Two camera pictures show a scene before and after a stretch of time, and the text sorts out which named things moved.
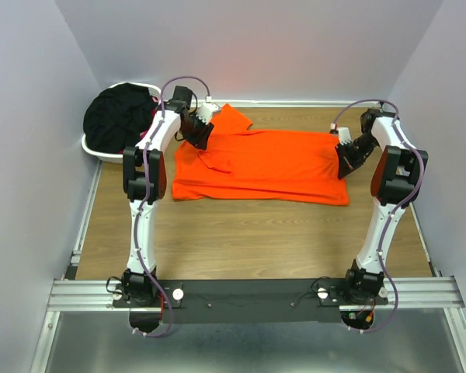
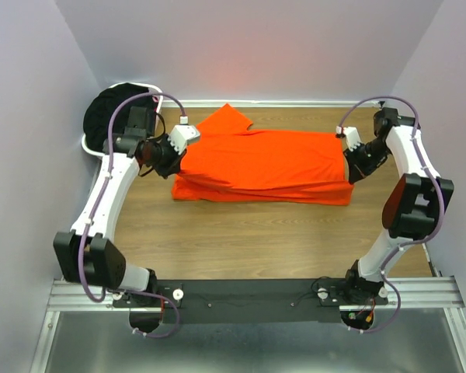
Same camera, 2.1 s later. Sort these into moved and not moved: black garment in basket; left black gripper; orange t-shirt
Moved: left black gripper
Not moved: orange t-shirt; black garment in basket
